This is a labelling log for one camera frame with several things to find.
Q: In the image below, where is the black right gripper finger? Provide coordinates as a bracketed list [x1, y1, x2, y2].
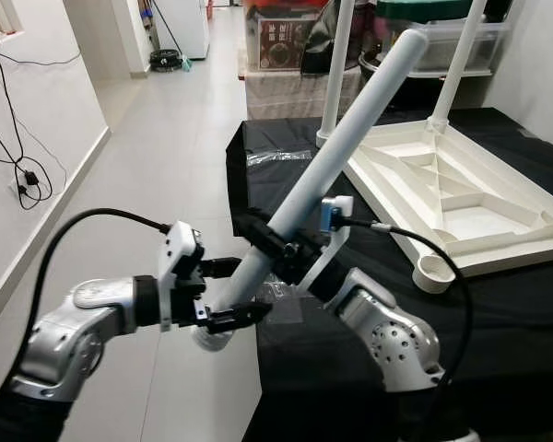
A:
[235, 210, 293, 259]

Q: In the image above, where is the white plastic children table top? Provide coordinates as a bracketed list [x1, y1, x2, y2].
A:
[346, 118, 553, 296]

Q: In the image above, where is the clear crossed tape patch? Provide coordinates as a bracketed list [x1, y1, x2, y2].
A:
[258, 276, 305, 325]

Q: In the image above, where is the beige patterned table cloth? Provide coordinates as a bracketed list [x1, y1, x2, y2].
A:
[244, 69, 370, 121]

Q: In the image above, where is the broom with teal head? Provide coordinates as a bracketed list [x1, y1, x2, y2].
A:
[152, 0, 193, 72]

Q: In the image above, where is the storage box with orange lid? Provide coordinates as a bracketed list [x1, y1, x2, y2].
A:
[244, 0, 328, 73]

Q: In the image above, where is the black round floor device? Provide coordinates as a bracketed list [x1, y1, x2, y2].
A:
[149, 51, 185, 73]

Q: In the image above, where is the black plastic bag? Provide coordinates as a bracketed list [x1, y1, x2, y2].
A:
[300, 0, 379, 76]

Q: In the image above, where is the black tablecloth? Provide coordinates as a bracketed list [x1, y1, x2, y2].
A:
[226, 106, 553, 442]

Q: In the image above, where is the black round wok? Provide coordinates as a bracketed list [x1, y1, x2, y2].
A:
[359, 51, 443, 102]

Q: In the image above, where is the dark green round lid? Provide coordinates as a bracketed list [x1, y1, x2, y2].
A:
[376, 0, 480, 21]

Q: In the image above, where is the clear plastic storage bin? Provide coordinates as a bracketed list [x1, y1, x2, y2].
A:
[415, 18, 508, 75]

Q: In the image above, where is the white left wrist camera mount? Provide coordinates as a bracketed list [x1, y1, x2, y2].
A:
[157, 221, 206, 332]

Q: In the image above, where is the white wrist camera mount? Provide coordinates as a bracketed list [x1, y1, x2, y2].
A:
[157, 221, 206, 332]
[300, 195, 356, 296]

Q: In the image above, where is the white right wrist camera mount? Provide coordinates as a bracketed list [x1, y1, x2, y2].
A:
[300, 195, 356, 296]

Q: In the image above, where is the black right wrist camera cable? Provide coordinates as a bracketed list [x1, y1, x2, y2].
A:
[336, 216, 476, 388]

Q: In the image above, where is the black power cable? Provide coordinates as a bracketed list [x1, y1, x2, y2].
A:
[0, 46, 54, 211]

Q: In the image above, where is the thin black cable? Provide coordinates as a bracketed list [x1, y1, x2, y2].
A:
[0, 46, 82, 67]

